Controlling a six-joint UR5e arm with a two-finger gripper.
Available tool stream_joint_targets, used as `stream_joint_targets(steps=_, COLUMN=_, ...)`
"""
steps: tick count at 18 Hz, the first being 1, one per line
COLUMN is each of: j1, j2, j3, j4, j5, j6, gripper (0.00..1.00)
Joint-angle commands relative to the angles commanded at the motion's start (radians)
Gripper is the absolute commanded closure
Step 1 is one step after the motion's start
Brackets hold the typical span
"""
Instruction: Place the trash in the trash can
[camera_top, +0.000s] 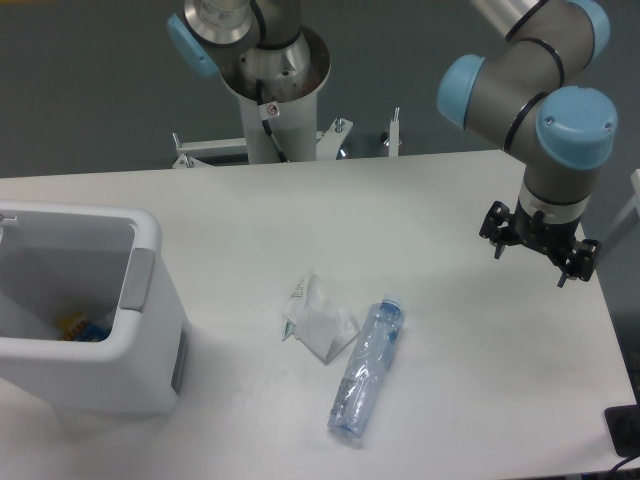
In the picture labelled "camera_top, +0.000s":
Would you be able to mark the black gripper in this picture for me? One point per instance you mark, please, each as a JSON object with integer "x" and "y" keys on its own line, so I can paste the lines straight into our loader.
{"x": 557, "y": 241}

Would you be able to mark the crushed clear plastic bottle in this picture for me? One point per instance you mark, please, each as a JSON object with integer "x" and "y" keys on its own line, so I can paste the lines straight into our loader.
{"x": 367, "y": 368}

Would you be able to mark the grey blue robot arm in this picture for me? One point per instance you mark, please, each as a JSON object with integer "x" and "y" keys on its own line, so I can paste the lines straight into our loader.
{"x": 522, "y": 102}

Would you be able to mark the yellow blue trash in can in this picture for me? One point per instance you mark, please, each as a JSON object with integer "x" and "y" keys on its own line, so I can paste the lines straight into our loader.
{"x": 78, "y": 328}

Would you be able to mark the white trash can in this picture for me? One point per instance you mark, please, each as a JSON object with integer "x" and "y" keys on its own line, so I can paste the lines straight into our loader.
{"x": 61, "y": 259}

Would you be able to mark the black box at table edge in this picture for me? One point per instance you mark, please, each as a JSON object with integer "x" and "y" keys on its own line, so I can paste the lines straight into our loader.
{"x": 623, "y": 426}

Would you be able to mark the crumpled white plastic wrapper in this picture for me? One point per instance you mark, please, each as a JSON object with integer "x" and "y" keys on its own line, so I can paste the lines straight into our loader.
{"x": 317, "y": 319}

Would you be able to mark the white frame at right edge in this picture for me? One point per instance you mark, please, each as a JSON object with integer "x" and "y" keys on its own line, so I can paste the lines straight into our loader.
{"x": 622, "y": 223}

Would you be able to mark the white metal base frame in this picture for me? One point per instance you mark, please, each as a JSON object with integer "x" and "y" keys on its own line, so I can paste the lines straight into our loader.
{"x": 258, "y": 147}

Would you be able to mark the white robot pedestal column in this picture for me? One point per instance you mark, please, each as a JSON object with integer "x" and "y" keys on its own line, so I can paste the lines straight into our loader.
{"x": 280, "y": 87}

